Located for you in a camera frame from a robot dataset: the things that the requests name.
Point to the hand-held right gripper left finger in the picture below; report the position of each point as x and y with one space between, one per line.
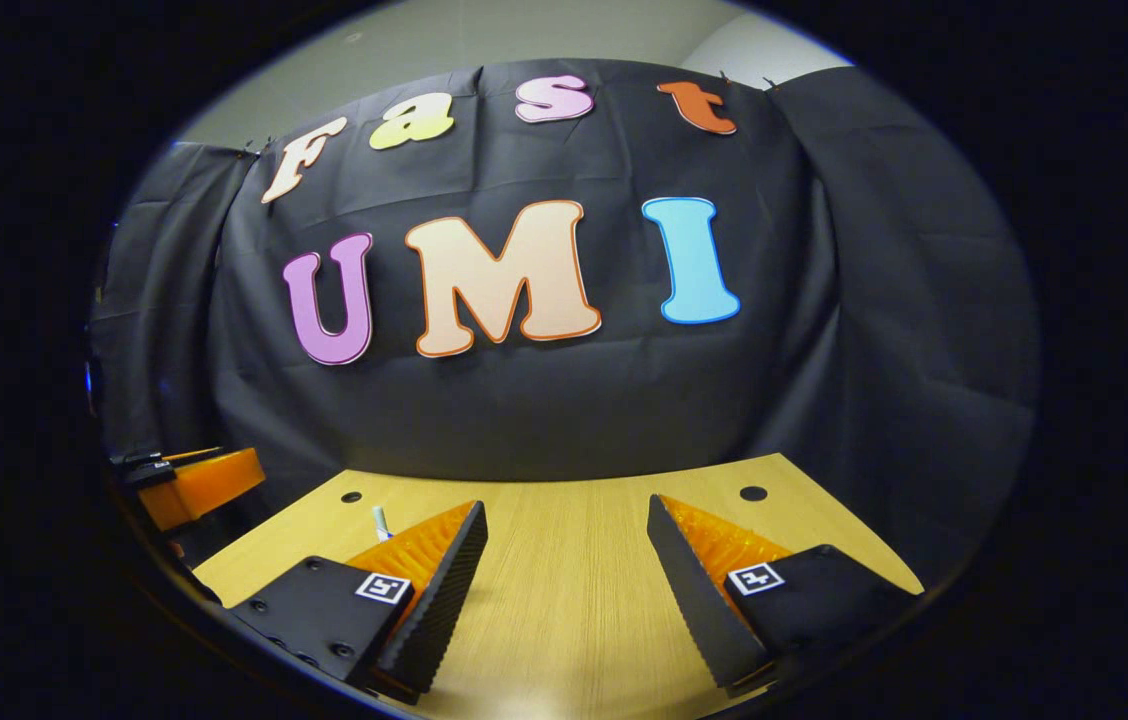
444 610

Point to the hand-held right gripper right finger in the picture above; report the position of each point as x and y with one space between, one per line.
694 610

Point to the white toothbrush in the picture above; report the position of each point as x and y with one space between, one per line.
381 522

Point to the black backdrop cloth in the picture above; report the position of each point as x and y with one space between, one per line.
544 400

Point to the wooden desktop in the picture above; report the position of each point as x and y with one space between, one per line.
564 600

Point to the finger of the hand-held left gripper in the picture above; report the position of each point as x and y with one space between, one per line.
204 485

